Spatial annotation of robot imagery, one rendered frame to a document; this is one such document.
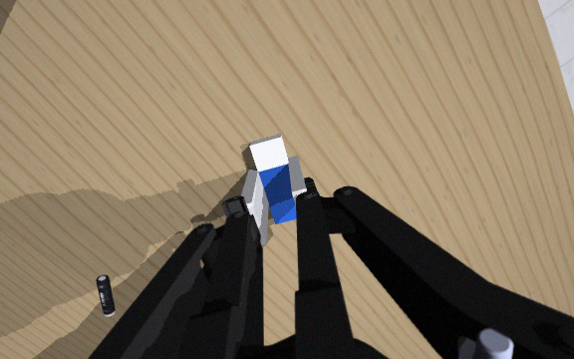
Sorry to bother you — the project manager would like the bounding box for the white and blue eraser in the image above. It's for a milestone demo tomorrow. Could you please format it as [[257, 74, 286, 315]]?
[[250, 134, 296, 224]]

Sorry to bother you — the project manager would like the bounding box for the black battery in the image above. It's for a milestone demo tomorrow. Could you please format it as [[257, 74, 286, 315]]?
[[96, 275, 116, 317]]

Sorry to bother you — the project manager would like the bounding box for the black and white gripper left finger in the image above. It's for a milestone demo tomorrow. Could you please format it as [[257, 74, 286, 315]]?
[[88, 167, 269, 359]]

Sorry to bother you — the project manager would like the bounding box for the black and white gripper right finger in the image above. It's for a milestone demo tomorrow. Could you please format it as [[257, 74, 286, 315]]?
[[288, 156, 574, 359]]

